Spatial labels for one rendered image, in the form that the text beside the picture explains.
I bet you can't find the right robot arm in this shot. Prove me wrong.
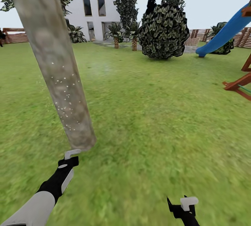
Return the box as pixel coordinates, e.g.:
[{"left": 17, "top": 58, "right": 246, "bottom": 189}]
[{"left": 167, "top": 196, "right": 199, "bottom": 226}]

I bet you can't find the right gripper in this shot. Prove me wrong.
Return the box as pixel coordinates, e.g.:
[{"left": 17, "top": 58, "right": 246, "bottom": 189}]
[{"left": 167, "top": 198, "right": 196, "bottom": 226}]

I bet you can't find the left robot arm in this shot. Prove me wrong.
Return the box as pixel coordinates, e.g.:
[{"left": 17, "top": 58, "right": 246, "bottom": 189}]
[{"left": 0, "top": 149, "right": 81, "bottom": 226}]

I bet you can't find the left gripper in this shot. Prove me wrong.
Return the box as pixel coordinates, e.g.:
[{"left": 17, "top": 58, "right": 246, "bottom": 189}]
[{"left": 58, "top": 156, "right": 79, "bottom": 167}]

